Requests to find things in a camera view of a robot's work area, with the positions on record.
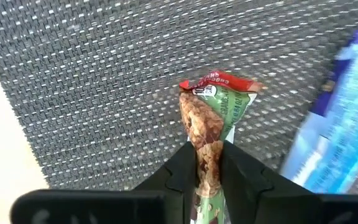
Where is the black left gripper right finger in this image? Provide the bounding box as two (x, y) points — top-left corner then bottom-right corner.
(220, 139), (358, 224)

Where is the blue purple granola bar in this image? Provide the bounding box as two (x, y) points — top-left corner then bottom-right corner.
(280, 17), (358, 195)

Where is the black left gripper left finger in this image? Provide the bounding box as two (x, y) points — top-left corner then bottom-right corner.
(10, 141), (198, 224)

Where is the grey woven table mat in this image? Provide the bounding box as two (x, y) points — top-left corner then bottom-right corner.
(0, 0), (358, 195)

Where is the green red granola bar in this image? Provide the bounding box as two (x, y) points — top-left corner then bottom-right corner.
(178, 70), (262, 224)

